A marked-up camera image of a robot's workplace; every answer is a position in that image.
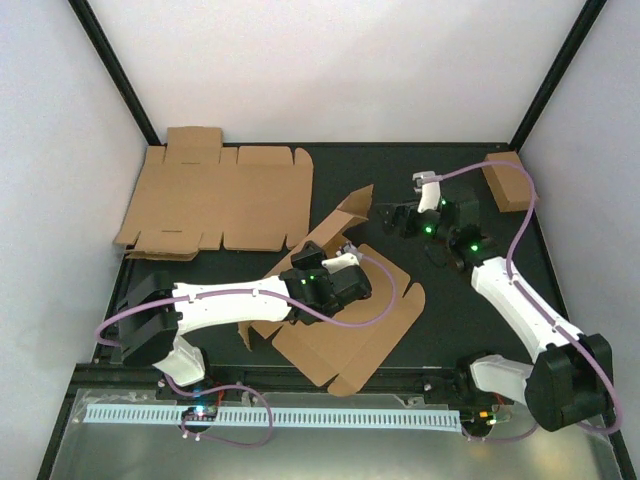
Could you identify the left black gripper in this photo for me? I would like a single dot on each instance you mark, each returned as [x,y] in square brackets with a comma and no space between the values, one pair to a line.
[303,259]

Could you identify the right black frame post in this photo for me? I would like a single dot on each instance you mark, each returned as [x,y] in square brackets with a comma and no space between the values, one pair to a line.
[571,45]

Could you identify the metal front plate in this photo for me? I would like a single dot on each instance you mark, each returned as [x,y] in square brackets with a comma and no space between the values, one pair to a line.
[513,450]

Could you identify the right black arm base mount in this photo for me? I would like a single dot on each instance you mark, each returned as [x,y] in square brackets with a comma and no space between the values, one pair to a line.
[451,385]

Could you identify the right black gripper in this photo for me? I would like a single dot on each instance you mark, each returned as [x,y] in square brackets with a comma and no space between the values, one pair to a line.
[408,212]

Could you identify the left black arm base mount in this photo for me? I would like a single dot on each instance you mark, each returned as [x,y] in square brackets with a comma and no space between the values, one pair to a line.
[200,387]

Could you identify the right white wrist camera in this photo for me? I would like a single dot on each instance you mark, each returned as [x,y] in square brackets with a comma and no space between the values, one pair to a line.
[427,185]

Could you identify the stack of flat cardboard blanks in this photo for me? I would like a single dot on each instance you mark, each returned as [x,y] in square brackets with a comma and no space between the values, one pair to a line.
[196,194]

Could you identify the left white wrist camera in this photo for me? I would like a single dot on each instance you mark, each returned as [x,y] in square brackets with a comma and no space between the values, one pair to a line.
[347,255]

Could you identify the folded small cardboard box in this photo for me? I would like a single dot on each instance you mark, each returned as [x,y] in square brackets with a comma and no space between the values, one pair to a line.
[509,187]

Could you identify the black aluminium rail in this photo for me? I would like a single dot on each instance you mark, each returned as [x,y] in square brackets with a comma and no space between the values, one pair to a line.
[268,378]

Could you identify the black frame post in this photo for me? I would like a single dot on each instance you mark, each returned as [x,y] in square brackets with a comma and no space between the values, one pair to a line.
[571,45]
[95,33]

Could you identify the white slotted cable duct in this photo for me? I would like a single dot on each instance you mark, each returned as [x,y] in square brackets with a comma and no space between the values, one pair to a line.
[278,417]

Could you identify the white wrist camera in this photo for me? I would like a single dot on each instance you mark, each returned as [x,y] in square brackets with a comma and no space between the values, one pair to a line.
[427,185]
[347,255]

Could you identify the left black frame post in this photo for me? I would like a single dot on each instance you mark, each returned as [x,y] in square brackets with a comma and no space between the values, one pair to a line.
[95,33]

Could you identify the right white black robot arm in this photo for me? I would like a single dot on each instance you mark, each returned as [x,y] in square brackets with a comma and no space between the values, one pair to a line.
[569,377]

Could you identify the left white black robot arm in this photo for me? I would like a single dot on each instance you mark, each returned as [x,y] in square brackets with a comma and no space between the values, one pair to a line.
[161,312]

